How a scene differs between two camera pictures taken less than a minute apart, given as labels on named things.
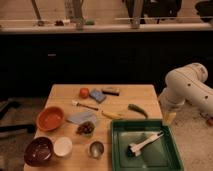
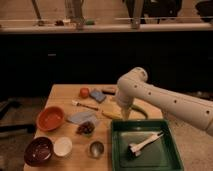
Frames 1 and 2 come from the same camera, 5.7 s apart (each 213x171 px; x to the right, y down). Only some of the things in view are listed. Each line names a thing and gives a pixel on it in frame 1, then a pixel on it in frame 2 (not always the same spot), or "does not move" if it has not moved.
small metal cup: [96, 149] does not move
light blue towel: [83, 116] does not move
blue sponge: [97, 95] does not move
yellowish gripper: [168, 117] -> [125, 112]
